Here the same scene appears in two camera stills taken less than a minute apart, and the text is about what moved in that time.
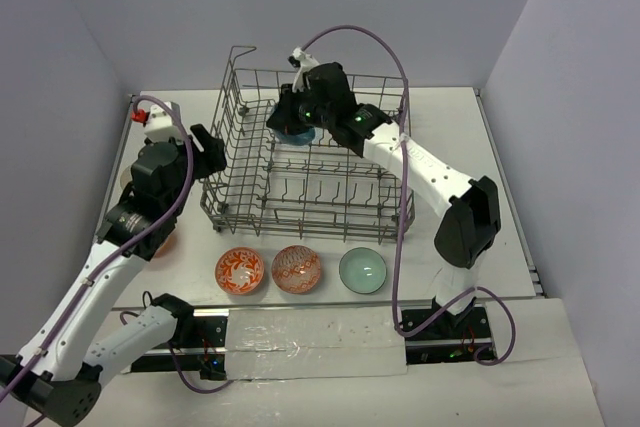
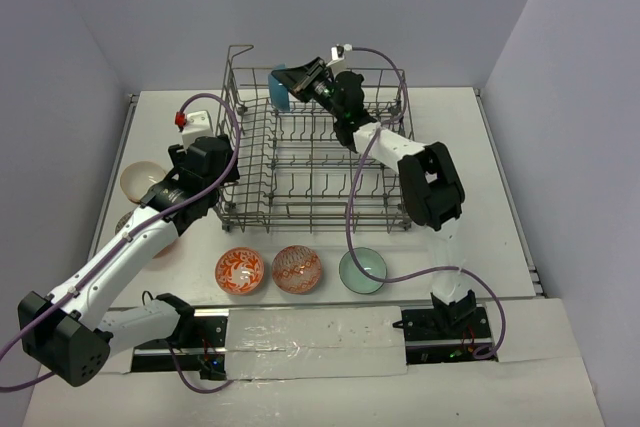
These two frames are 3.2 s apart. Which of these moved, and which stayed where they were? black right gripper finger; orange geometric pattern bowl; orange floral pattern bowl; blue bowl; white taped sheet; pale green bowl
Moved: blue bowl; black right gripper finger
Stayed: pale green bowl; white taped sheet; orange geometric pattern bowl; orange floral pattern bowl
